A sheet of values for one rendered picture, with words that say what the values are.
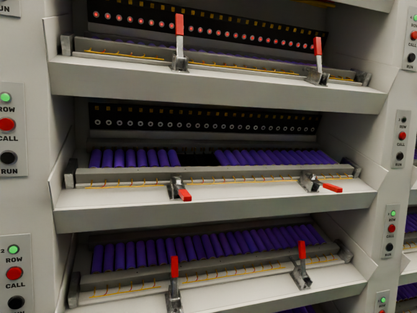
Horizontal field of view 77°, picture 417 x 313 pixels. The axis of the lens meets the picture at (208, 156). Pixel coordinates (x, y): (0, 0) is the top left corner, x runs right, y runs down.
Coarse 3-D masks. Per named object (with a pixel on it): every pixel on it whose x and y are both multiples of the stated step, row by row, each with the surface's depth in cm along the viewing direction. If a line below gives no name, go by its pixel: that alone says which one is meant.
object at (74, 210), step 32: (64, 160) 43; (352, 160) 61; (64, 192) 40; (96, 192) 42; (128, 192) 43; (160, 192) 44; (192, 192) 45; (224, 192) 47; (256, 192) 48; (288, 192) 50; (320, 192) 52; (352, 192) 53; (64, 224) 38; (96, 224) 40; (128, 224) 41; (160, 224) 43
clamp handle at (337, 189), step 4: (312, 176) 51; (312, 180) 51; (320, 184) 48; (324, 184) 47; (328, 184) 47; (332, 184) 47; (328, 188) 46; (332, 188) 46; (336, 188) 45; (340, 188) 45; (336, 192) 45; (340, 192) 45
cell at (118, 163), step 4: (116, 152) 50; (120, 152) 50; (116, 156) 48; (120, 156) 48; (124, 156) 50; (116, 160) 47; (120, 160) 47; (124, 160) 49; (116, 164) 46; (120, 164) 46; (124, 164) 47
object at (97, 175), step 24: (96, 168) 43; (120, 168) 44; (144, 168) 45; (168, 168) 46; (192, 168) 48; (216, 168) 49; (240, 168) 50; (264, 168) 52; (288, 168) 53; (312, 168) 55; (336, 168) 57
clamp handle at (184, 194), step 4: (176, 180) 42; (180, 180) 42; (176, 184) 43; (180, 184) 43; (176, 188) 42; (180, 188) 41; (180, 192) 38; (184, 192) 38; (188, 192) 38; (180, 196) 38; (184, 196) 36; (188, 196) 36; (184, 200) 36; (188, 200) 37
